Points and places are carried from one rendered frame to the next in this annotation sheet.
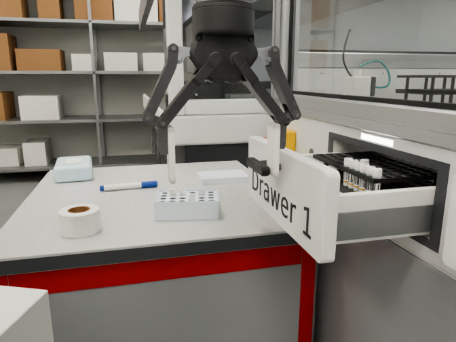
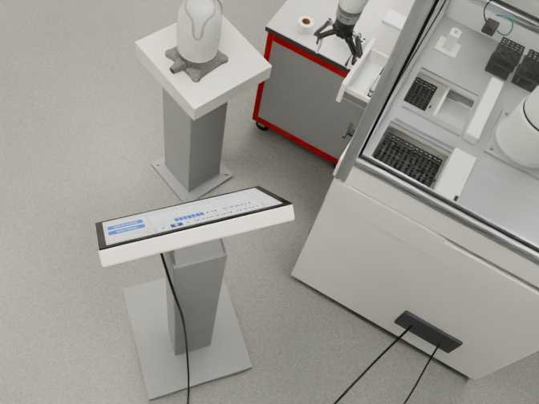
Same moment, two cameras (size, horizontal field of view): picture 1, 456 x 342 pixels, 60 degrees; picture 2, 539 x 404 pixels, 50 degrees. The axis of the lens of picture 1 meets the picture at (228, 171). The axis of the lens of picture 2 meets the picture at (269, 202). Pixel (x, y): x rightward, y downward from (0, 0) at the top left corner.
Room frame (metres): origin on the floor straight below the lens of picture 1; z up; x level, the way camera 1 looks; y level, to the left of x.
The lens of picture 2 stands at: (-0.98, -0.72, 2.54)
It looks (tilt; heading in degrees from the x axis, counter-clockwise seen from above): 60 degrees down; 29
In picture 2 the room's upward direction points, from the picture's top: 16 degrees clockwise
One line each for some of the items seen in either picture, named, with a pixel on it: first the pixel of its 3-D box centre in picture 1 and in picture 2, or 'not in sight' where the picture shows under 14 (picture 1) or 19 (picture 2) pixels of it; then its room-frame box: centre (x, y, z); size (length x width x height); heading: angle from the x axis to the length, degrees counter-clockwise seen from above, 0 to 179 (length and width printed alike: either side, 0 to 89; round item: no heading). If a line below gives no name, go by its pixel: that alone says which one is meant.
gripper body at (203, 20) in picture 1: (223, 43); (343, 26); (0.50, 0.01, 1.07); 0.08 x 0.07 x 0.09; 104
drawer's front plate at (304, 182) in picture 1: (282, 186); (356, 69); (0.56, -0.08, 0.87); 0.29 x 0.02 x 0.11; 14
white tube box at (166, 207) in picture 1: (187, 203); (350, 38); (0.76, 0.08, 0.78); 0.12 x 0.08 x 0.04; 94
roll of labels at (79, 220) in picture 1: (79, 220); (305, 25); (0.67, 0.26, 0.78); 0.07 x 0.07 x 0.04
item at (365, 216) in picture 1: (405, 183); (403, 95); (0.61, -0.28, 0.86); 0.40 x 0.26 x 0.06; 104
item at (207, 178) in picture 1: (222, 176); (398, 21); (1.03, 0.01, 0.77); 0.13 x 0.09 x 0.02; 104
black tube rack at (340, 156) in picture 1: (401, 180); not in sight; (0.60, -0.27, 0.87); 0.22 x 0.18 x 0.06; 104
